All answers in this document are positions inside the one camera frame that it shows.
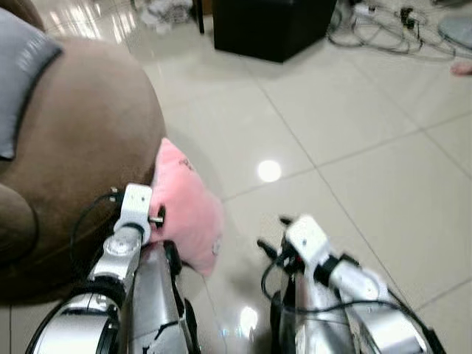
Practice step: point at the brown fabric sofa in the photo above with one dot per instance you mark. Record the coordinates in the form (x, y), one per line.
(92, 125)

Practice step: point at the silver right robot leg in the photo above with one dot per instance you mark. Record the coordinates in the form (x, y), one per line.
(313, 317)

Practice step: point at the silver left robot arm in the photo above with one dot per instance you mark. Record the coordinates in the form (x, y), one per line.
(118, 258)

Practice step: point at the black box ottoman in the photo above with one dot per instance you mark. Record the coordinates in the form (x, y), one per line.
(273, 28)

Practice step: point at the grey cushion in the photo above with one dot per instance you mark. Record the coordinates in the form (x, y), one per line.
(22, 74)

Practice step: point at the pink plush pillow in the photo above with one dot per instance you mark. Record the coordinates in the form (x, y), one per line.
(189, 214)

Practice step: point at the person's bare foot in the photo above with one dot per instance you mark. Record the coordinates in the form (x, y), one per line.
(463, 68)

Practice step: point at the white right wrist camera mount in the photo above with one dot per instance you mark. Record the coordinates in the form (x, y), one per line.
(306, 237)

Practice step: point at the white crumpled clutter pile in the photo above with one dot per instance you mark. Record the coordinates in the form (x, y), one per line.
(164, 15)

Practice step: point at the grey round fan base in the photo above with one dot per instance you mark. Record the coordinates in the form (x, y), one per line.
(459, 31)

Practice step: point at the silver left robot leg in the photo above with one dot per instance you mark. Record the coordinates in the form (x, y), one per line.
(158, 302)

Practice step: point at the black furniture leg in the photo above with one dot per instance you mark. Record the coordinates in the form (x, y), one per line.
(200, 16)

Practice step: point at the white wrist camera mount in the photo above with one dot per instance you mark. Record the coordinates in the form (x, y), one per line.
(136, 203)
(306, 237)

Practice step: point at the silver robot leg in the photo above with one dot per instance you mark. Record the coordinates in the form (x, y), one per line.
(158, 302)
(313, 317)

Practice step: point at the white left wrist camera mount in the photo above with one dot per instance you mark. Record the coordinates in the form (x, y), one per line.
(136, 203)

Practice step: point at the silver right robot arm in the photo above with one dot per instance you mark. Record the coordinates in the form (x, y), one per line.
(369, 291)

